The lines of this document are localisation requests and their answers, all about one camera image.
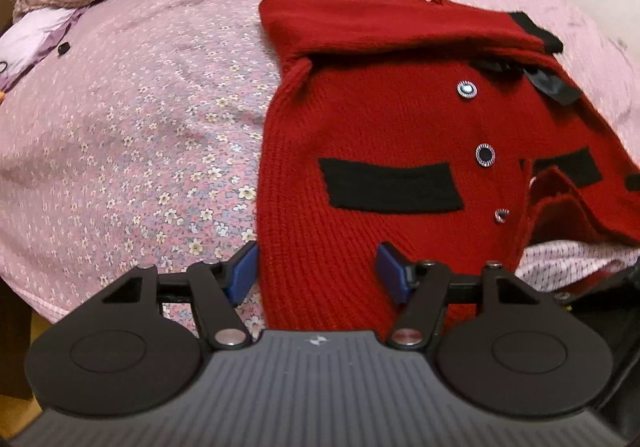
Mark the red knit cardigan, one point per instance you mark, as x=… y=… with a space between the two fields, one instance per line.
x=390 y=122

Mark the pink floral bed sheet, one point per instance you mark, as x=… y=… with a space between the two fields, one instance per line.
x=150 y=117

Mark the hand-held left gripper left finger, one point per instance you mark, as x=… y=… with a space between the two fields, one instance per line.
x=242 y=272

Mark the white and purple pillow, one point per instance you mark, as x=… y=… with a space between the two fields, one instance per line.
x=30 y=37

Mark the white dotted cloth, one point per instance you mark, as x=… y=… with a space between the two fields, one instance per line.
x=565 y=259

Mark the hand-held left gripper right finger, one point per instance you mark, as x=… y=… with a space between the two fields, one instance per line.
x=392 y=272

